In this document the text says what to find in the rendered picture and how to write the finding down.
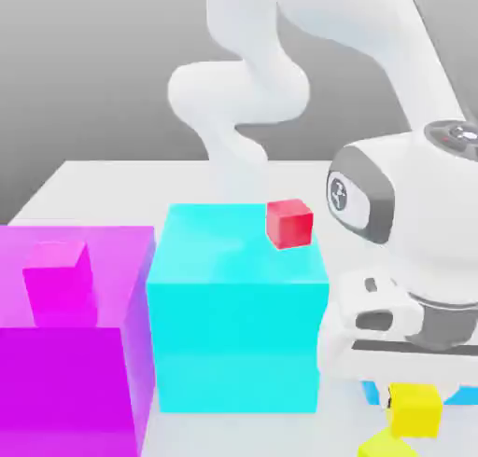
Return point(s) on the small yellow cube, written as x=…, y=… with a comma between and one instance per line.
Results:
x=416, y=412

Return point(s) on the small red cube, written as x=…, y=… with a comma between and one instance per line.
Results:
x=291, y=225

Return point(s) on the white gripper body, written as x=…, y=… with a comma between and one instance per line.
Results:
x=373, y=367

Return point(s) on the large magenta box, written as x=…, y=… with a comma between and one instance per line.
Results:
x=63, y=390

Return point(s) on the large cyan box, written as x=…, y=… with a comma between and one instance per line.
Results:
x=235, y=334

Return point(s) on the large blue box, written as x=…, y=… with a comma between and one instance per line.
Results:
x=372, y=394

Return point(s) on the small magenta cube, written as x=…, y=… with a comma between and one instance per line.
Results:
x=59, y=293

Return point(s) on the small lime cube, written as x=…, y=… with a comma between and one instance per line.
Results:
x=381, y=446

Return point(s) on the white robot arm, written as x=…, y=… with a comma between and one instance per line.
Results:
x=242, y=91

